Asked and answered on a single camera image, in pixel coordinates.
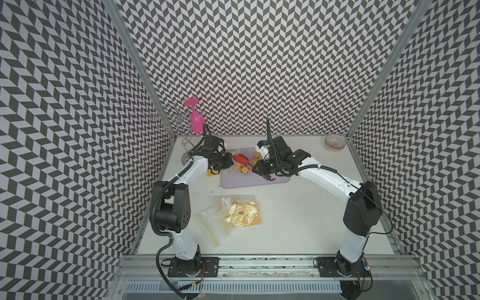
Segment aluminium mounting rail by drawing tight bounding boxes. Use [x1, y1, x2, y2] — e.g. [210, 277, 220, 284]
[115, 254, 417, 282]

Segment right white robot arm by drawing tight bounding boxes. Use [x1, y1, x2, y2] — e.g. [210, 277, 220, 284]
[252, 119, 384, 277]

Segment lavender plastic tray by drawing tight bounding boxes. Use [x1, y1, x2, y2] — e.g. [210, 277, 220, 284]
[221, 147, 290, 189]

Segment red metal tongs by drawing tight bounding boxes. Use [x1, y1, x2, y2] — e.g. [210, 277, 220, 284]
[232, 154, 275, 182]

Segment small pink stacked bowls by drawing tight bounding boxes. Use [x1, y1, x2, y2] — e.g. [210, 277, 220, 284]
[324, 134, 346, 152]

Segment clear resealable bag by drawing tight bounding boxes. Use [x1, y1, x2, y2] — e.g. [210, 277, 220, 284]
[207, 167, 236, 177]

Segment clear bag with cookies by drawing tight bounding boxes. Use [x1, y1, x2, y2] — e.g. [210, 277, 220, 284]
[196, 194, 263, 247]

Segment metal wire glass rack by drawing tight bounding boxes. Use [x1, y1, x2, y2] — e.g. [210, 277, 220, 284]
[147, 109, 194, 165]

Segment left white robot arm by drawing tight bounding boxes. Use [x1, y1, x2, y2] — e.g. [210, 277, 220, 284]
[149, 124, 233, 276]

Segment pink plastic wine glass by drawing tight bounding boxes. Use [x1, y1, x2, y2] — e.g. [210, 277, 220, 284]
[184, 98, 205, 134]

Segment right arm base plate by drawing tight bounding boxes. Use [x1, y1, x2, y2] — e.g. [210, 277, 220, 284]
[313, 256, 370, 280]

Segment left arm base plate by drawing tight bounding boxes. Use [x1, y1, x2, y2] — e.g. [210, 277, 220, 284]
[167, 256, 220, 278]

